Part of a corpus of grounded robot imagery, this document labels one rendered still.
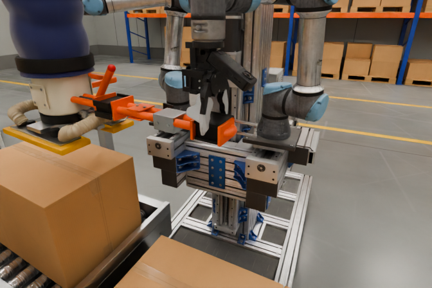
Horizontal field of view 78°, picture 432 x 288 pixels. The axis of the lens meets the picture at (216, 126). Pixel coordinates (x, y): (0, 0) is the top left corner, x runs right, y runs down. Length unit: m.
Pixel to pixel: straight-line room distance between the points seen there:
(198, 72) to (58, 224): 0.77
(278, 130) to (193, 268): 0.68
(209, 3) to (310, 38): 0.50
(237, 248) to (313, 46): 1.27
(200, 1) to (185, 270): 1.04
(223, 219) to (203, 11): 1.35
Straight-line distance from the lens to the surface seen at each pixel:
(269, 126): 1.17
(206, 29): 0.59
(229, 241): 1.84
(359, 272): 2.18
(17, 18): 0.99
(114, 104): 0.82
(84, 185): 1.14
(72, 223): 1.18
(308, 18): 1.00
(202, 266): 1.29
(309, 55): 1.02
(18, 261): 1.56
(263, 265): 1.75
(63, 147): 0.92
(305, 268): 2.08
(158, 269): 1.30
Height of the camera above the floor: 1.53
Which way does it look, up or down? 22 degrees down
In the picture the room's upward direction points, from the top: straight up
